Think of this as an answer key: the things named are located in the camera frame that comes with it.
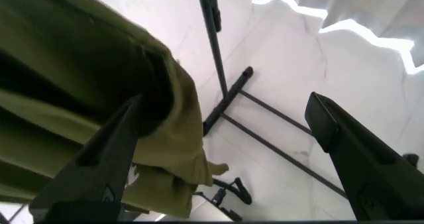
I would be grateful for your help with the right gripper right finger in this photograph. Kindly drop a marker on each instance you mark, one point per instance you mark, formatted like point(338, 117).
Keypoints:
point(374, 171)

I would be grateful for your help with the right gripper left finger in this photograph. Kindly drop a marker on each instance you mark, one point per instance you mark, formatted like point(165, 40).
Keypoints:
point(89, 177)

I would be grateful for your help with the green shirt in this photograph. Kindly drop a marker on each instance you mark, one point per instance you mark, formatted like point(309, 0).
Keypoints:
point(83, 51)

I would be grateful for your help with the black clothes rack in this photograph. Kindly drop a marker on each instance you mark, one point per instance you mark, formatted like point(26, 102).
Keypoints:
point(214, 51)

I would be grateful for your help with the white curtain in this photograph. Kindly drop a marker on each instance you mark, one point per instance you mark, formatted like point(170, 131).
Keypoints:
point(364, 2)

